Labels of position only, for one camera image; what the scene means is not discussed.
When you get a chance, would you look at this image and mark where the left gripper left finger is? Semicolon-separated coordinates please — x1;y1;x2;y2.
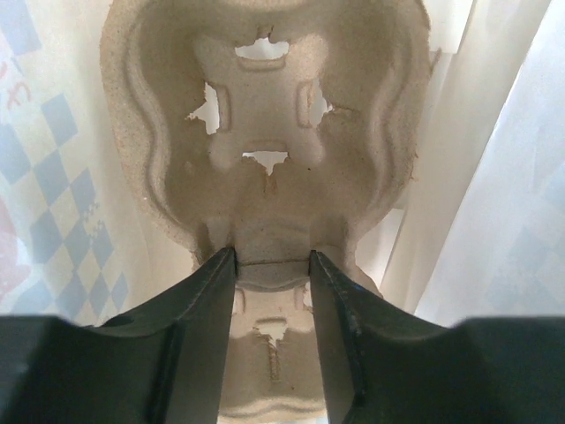
1;248;237;423

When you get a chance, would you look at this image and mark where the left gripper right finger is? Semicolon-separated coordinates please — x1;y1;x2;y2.
309;251;564;423

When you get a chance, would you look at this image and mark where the checkered paper takeout bag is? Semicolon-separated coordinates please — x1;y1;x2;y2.
1;1;564;324

